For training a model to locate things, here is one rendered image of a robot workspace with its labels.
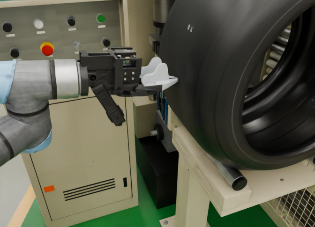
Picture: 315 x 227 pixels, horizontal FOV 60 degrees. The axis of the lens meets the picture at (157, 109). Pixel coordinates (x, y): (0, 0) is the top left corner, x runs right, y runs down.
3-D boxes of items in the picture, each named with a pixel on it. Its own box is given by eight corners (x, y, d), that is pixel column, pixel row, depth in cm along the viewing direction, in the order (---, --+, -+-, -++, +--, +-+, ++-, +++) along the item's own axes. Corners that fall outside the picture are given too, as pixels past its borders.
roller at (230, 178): (178, 113, 98) (190, 110, 100) (179, 123, 101) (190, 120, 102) (234, 182, 71) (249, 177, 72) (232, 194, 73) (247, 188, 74)
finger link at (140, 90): (165, 87, 56) (123, 91, 53) (164, 94, 57) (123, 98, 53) (157, 78, 60) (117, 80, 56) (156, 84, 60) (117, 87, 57)
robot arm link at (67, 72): (58, 106, 50) (56, 87, 57) (84, 104, 52) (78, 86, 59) (55, 68, 47) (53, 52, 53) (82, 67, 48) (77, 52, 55)
